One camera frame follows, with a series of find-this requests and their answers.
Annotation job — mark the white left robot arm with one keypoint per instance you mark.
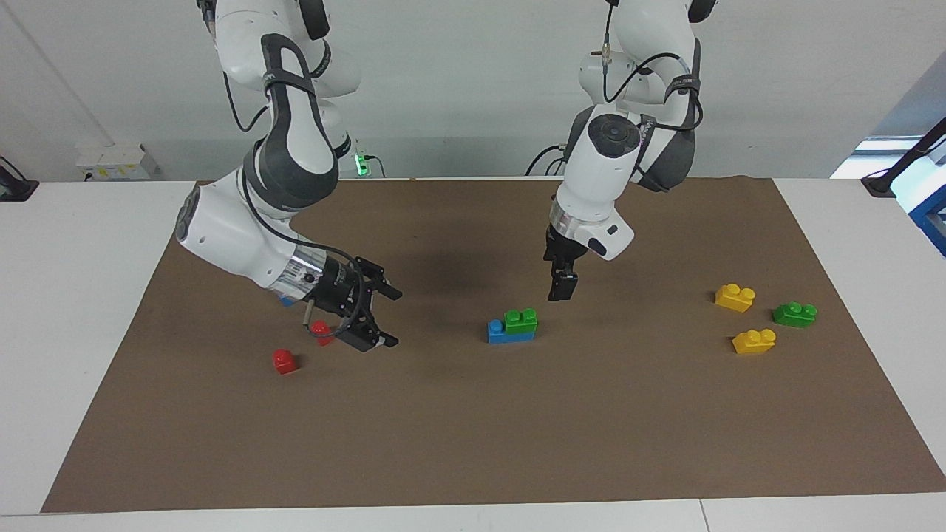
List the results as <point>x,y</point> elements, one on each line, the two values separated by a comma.
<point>606,177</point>

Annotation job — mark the yellow two-stud toy block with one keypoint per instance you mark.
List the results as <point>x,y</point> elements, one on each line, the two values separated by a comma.
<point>734,298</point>
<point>754,342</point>

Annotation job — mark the red one-stud toy block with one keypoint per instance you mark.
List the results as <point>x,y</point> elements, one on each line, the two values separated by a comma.
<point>284,362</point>
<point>322,329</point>

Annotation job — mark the blue and white frame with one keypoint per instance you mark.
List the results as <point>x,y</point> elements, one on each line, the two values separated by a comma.
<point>927,207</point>

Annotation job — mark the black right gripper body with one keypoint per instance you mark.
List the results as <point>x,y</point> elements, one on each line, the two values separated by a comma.
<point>332,288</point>

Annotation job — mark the brown paper table mat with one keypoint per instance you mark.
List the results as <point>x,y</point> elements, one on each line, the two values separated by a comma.
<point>473,428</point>

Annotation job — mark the white power strip box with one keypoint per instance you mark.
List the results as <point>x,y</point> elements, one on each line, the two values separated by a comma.
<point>114,162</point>

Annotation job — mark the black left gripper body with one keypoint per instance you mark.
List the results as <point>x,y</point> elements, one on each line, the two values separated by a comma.
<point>565,255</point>

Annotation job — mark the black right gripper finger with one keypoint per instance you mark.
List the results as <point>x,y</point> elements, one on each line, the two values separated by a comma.
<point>380,282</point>
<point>363,336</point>

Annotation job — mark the green two-stud toy block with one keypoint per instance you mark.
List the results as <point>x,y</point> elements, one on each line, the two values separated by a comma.
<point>522,321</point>
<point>794,315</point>

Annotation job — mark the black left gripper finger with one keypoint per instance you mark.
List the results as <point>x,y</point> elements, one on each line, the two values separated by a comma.
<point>563,287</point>

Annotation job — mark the black angled stand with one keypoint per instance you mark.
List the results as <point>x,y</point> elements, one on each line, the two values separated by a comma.
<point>905,159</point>

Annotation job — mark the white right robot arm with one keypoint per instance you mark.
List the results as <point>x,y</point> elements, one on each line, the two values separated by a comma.
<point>229,236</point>

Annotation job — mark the black clamp mount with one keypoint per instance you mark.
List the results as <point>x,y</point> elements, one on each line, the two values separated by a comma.
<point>15,188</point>

